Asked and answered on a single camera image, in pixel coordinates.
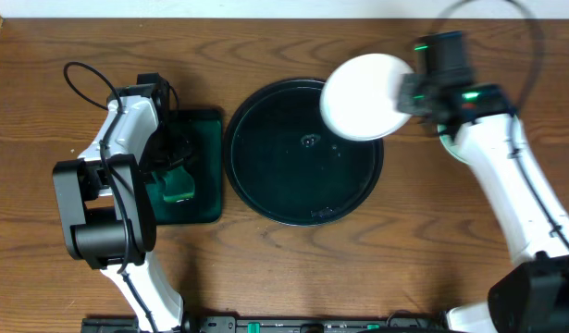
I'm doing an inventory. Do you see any green sponge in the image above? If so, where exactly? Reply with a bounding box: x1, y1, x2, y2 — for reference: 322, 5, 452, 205
161, 166, 195, 204

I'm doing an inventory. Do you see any mint green plate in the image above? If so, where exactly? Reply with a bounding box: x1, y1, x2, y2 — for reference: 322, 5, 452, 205
437, 124, 468, 165

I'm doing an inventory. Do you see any black rectangular water tray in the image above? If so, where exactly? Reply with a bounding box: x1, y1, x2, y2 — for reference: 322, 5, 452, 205
146, 108, 222, 225

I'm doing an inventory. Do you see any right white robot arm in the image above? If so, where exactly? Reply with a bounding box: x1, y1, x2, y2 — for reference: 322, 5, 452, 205
398, 31, 569, 333

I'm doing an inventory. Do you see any black round tray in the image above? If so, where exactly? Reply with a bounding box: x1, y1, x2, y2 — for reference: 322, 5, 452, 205
223, 78, 384, 227

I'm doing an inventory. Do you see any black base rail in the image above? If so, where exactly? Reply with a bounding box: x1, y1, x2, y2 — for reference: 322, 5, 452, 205
80, 312, 450, 333

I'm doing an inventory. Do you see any pink white plate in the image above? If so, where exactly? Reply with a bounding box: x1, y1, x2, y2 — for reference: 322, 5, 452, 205
319, 54, 414, 142

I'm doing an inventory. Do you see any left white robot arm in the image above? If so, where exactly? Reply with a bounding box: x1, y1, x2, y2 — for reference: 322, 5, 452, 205
53, 73, 199, 332

